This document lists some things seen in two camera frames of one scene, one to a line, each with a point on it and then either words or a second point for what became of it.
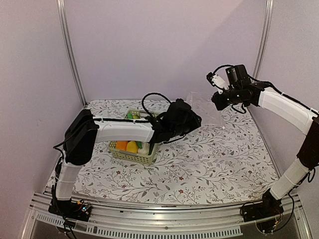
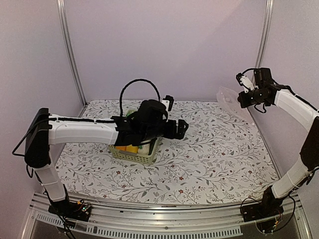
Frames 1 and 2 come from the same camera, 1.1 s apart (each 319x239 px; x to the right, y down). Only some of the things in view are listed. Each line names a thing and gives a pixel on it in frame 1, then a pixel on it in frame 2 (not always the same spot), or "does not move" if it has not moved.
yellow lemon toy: [132, 147] does not move
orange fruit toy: [121, 145] does not move
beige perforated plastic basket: [132, 157] does not move
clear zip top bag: [202, 104] -> [228, 100]
